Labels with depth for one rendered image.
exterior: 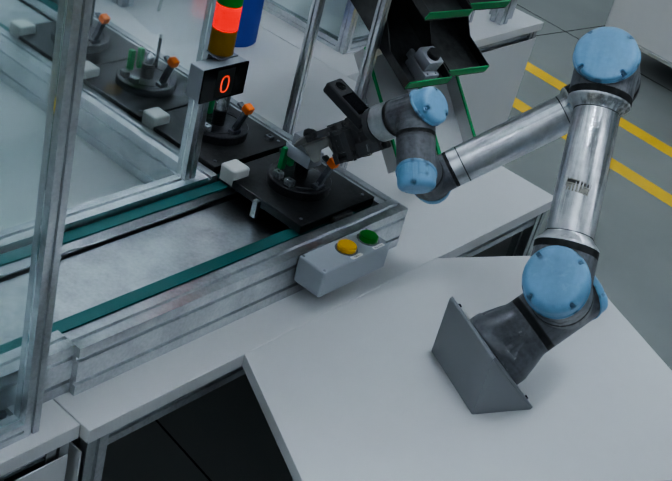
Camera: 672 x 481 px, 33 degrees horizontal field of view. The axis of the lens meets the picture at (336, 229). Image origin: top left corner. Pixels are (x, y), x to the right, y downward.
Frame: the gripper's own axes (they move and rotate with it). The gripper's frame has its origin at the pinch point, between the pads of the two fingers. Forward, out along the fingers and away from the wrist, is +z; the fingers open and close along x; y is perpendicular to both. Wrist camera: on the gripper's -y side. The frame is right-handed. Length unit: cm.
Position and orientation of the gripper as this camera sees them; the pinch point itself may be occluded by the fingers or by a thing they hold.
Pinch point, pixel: (306, 138)
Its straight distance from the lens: 238.6
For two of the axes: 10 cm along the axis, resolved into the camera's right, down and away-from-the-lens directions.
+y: 3.2, 9.4, 0.7
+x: 6.4, -2.7, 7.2
